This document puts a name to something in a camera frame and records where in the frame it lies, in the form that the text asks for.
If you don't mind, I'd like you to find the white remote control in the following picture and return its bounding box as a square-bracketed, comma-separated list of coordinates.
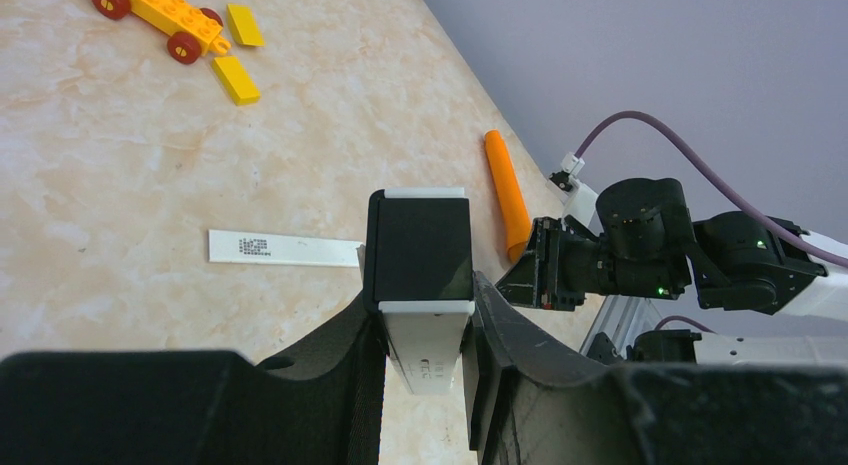
[361, 187, 475, 395]

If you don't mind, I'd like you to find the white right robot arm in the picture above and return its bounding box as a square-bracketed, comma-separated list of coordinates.
[497, 178, 847, 367]

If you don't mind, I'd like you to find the yellow flat brick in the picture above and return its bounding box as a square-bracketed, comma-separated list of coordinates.
[227, 3, 265, 47]
[211, 56, 261, 106]

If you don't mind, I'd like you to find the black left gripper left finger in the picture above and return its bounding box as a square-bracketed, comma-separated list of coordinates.
[1, 299, 386, 464]

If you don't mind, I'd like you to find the white remote battery cover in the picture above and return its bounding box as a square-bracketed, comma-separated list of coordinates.
[207, 229, 362, 267]

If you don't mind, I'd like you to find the orange toy carrot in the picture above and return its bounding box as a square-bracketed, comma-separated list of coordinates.
[484, 130, 532, 263]

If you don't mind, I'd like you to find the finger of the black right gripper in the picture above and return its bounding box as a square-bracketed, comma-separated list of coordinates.
[496, 247, 550, 310]

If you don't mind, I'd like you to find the yellow flat brick upper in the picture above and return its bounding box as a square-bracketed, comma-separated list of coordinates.
[227, 3, 265, 47]

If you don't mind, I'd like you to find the yellow flat brick lower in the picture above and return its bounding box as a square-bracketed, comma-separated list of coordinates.
[211, 56, 261, 106]

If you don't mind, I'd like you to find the yellow toy brick car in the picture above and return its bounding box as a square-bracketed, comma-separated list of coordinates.
[90, 0, 231, 65]

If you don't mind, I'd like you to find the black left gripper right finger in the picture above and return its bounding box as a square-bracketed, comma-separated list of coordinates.
[463, 273, 847, 464]

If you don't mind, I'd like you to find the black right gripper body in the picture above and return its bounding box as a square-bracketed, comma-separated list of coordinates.
[528, 216, 600, 311]

